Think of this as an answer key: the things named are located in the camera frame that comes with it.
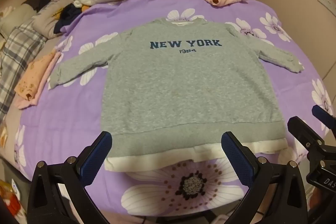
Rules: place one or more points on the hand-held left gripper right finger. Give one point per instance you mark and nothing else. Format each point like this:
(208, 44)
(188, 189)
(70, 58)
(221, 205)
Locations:
(236, 161)

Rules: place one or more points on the white wall socket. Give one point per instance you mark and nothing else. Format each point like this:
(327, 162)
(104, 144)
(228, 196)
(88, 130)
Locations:
(326, 1)

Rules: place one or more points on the purple floral bedsheet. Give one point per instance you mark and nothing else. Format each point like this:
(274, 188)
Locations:
(78, 119)

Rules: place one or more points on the colourful packet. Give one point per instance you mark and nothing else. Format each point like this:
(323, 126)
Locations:
(10, 200)

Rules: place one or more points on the grey printed sweatshirt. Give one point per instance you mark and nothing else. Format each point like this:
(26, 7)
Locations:
(183, 87)

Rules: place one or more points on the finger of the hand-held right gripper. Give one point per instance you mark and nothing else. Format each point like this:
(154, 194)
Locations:
(323, 115)
(302, 129)

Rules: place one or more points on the dark navy clothes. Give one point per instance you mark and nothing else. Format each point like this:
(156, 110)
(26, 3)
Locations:
(67, 16)

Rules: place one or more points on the plaid cloth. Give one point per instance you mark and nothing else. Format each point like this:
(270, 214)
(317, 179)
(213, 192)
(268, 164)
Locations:
(18, 56)

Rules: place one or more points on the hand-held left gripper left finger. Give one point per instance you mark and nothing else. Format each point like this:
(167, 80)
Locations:
(95, 159)

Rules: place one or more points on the light pink folded garment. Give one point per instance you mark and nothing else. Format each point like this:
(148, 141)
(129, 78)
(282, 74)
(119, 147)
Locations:
(43, 92)

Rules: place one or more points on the grey pillow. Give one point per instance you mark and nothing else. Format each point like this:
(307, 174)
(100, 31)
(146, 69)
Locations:
(47, 22)

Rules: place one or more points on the orange patterned folded garment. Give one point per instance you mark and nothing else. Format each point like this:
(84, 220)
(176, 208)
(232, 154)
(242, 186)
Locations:
(32, 77)

